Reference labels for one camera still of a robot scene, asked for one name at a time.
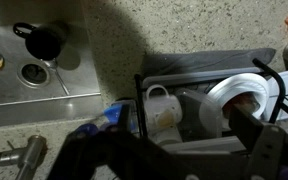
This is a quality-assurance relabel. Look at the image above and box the black mug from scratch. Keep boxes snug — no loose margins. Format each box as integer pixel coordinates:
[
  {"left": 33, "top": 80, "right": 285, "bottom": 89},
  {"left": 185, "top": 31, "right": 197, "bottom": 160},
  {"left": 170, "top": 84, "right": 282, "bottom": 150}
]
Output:
[{"left": 12, "top": 20, "right": 69, "bottom": 62}]

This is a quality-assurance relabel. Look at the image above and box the brushed steel faucet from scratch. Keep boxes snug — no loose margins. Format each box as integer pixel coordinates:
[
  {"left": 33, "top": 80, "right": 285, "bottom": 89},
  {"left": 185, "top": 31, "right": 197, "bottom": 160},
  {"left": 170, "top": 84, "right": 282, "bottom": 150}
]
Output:
[{"left": 0, "top": 134, "right": 48, "bottom": 180}]

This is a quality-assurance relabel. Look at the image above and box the white paper sheet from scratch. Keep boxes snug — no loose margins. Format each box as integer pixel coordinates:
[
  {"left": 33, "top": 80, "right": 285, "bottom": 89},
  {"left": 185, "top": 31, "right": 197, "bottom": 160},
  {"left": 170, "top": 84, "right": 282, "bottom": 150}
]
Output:
[{"left": 263, "top": 69, "right": 288, "bottom": 122}]

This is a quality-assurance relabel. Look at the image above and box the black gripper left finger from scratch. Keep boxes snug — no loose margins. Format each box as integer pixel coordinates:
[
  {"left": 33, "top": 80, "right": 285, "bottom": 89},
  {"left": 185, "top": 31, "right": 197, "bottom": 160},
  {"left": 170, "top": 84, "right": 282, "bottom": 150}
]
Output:
[{"left": 47, "top": 103, "right": 185, "bottom": 180}]

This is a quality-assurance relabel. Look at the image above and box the stainless steel sink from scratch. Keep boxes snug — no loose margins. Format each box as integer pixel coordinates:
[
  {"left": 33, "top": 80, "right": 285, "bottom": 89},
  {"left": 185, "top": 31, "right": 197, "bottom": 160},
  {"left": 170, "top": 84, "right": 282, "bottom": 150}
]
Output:
[{"left": 0, "top": 0, "right": 104, "bottom": 129}]

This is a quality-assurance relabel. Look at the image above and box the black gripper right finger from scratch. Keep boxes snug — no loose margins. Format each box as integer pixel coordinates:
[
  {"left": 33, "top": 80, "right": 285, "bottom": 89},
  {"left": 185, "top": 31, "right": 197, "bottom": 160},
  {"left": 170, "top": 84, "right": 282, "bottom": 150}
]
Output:
[{"left": 228, "top": 104, "right": 288, "bottom": 180}]

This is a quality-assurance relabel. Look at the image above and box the black two-tier dish rack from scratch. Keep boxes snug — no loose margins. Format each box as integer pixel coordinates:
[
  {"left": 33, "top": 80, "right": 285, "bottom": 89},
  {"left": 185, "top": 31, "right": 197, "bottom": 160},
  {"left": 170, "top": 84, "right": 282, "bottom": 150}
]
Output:
[{"left": 133, "top": 58, "right": 288, "bottom": 158}]

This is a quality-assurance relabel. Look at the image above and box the plain metal spoon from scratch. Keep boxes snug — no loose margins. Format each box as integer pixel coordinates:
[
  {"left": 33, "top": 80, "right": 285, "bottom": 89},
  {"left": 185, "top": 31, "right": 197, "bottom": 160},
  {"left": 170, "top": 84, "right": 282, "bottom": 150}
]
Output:
[{"left": 43, "top": 58, "right": 71, "bottom": 97}]

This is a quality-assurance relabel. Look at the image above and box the white mug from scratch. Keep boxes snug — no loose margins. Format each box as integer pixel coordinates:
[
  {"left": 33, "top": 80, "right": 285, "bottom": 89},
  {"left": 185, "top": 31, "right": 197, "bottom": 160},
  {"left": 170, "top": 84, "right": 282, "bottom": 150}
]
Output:
[{"left": 143, "top": 83, "right": 184, "bottom": 141}]

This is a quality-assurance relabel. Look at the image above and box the grey drying mat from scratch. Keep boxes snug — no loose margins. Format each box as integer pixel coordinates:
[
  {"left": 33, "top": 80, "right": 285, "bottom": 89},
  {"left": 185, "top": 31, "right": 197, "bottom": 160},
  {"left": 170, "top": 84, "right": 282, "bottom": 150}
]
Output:
[{"left": 139, "top": 47, "right": 278, "bottom": 78}]

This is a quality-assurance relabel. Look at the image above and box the translucent plastic container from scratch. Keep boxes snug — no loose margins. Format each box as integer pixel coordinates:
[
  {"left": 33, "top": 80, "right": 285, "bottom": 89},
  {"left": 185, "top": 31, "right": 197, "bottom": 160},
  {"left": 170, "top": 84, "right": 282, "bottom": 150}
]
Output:
[{"left": 174, "top": 87, "right": 224, "bottom": 140}]

